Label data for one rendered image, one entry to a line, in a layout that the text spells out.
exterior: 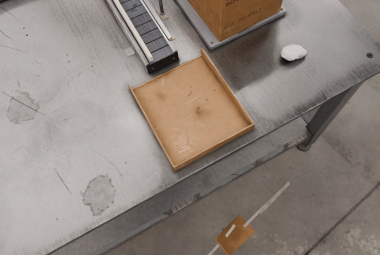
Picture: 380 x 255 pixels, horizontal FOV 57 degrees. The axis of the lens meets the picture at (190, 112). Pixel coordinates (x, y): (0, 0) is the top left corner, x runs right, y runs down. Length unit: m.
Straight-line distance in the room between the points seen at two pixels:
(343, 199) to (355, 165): 0.20
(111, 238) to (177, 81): 0.80
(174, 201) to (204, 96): 0.66
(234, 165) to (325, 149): 0.57
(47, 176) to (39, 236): 0.16
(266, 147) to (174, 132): 0.74
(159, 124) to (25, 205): 0.43
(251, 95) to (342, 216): 1.01
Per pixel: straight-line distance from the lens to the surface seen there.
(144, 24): 1.19
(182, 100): 1.07
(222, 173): 1.62
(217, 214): 1.81
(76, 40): 1.27
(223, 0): 1.02
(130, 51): 1.19
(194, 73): 1.11
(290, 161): 1.92
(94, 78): 1.17
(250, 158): 1.65
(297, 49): 1.17
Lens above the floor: 1.79
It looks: 65 degrees down
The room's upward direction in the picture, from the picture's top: 5 degrees counter-clockwise
